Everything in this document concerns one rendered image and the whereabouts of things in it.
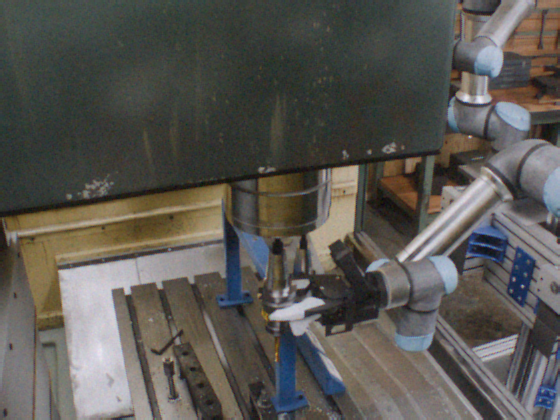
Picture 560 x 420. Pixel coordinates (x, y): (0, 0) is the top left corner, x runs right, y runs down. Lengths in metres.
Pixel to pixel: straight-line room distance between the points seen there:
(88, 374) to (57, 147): 1.27
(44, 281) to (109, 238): 0.28
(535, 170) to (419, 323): 0.37
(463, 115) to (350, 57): 1.23
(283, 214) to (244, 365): 0.76
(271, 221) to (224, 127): 0.19
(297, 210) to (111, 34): 0.36
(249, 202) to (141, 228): 1.22
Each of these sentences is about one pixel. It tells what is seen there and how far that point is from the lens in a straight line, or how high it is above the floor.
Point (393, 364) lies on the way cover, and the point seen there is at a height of 0.73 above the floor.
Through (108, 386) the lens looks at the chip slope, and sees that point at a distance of 1.86.
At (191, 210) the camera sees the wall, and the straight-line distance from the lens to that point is 2.02.
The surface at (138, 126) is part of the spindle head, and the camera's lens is 0.69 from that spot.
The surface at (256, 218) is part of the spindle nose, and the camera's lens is 0.84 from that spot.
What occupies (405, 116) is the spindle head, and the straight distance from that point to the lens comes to 0.80.
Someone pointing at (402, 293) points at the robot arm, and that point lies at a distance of 1.07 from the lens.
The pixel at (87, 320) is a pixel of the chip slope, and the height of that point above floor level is 0.77.
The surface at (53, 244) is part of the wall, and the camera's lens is 2.04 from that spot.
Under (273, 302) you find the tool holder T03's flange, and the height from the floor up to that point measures 1.35.
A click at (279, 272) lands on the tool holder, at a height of 1.40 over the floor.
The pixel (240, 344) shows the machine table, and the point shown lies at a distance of 1.60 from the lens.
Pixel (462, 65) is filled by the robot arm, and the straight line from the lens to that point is 1.50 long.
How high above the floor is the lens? 1.94
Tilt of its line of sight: 28 degrees down
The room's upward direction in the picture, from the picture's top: straight up
